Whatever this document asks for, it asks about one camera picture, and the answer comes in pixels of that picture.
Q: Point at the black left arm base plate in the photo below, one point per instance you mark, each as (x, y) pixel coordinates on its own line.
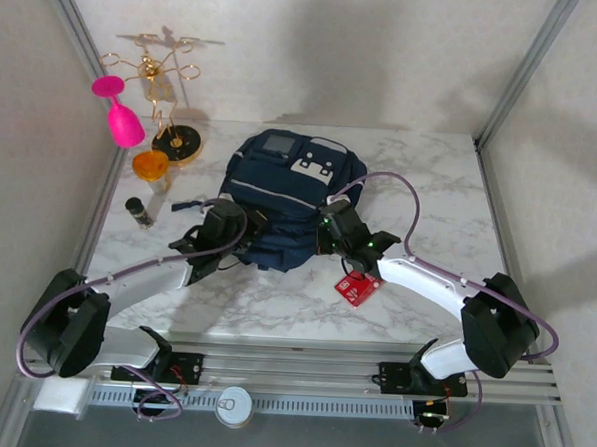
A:
(191, 368)

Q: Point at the aluminium frame post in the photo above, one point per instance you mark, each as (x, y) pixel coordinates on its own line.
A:
(523, 70)
(71, 24)

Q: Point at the small black bottle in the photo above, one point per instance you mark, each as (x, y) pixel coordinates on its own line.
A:
(139, 212)

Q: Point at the white foam block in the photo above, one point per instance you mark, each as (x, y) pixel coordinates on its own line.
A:
(59, 395)

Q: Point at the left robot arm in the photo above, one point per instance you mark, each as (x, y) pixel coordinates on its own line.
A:
(140, 278)

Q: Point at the navy blue backpack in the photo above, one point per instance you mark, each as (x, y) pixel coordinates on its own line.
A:
(275, 187)

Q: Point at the pink plastic wine glass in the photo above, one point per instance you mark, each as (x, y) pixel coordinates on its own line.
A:
(126, 127)

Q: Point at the aluminium mounting rail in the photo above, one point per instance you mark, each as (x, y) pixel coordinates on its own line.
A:
(296, 368)

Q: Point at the orange plastic wine glass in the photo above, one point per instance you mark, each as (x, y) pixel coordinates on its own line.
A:
(150, 165)

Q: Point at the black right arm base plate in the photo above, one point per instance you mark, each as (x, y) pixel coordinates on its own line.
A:
(393, 377)

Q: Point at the red card package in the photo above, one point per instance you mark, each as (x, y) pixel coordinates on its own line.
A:
(357, 290)

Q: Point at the silver tin can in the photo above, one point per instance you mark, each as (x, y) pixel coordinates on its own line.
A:
(234, 406)

